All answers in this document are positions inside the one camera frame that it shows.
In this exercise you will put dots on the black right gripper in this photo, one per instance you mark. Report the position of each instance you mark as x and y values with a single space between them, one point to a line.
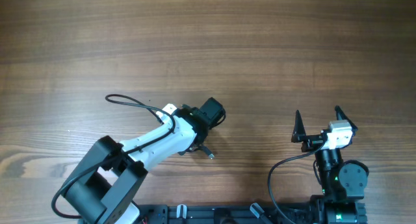
315 140

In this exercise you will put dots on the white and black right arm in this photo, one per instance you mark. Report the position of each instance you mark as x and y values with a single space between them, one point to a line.
343 182

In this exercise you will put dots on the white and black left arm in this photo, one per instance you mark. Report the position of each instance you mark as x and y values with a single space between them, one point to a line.
102 186

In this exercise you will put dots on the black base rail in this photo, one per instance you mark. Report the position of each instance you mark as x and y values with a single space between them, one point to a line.
302 213

